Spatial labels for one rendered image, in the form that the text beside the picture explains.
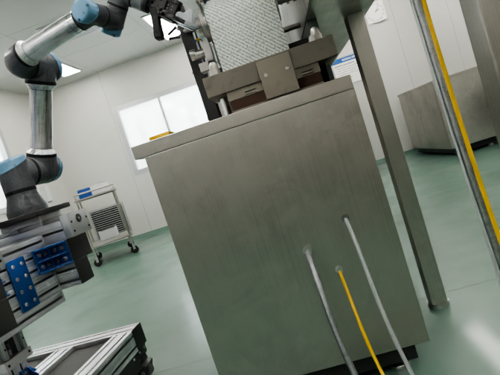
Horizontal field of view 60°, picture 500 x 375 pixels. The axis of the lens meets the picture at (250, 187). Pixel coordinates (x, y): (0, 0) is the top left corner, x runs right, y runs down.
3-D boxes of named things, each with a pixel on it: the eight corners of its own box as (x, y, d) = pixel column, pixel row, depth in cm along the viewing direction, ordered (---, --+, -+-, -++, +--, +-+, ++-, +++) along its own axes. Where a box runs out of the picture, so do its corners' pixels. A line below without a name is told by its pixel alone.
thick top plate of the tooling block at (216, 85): (216, 103, 146) (210, 85, 145) (332, 64, 142) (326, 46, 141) (207, 98, 130) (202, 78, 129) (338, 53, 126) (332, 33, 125)
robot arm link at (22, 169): (-4, 196, 167) (-16, 163, 166) (24, 190, 180) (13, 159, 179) (18, 188, 163) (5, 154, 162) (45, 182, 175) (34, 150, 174)
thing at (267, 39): (230, 94, 149) (213, 41, 148) (296, 71, 147) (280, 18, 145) (230, 94, 149) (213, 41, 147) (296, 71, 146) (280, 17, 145)
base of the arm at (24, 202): (-2, 222, 165) (-11, 198, 165) (25, 215, 180) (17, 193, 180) (33, 211, 163) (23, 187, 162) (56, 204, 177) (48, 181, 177)
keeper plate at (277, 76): (267, 100, 129) (255, 64, 128) (299, 89, 128) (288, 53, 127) (266, 99, 126) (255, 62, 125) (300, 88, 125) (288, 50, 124)
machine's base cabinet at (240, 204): (264, 242, 383) (234, 148, 377) (335, 220, 377) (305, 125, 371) (233, 426, 133) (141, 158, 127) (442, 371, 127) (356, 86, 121)
